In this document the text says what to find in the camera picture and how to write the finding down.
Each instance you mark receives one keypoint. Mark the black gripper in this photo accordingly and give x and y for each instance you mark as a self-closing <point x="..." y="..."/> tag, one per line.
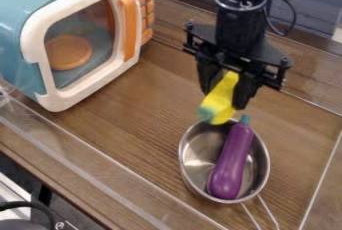
<point x="234" y="45"/>

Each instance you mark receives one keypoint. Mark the yellow toy banana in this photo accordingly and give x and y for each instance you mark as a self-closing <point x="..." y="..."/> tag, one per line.
<point x="217" y="108"/>

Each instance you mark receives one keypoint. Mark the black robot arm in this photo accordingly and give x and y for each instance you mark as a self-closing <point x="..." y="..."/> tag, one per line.
<point x="234" y="45"/>

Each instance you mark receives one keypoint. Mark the silver metal pot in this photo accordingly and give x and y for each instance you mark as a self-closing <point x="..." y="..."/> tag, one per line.
<point x="199" y="149"/>

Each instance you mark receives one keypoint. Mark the purple toy eggplant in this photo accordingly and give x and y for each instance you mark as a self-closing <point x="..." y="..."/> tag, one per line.
<point x="225" y="180"/>

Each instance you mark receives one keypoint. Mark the blue toy microwave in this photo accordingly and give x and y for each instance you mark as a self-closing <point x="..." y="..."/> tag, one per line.
<point x="66" y="47"/>

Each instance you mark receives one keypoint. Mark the clear acrylic barrier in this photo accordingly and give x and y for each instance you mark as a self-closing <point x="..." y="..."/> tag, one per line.
<point x="121" y="199"/>

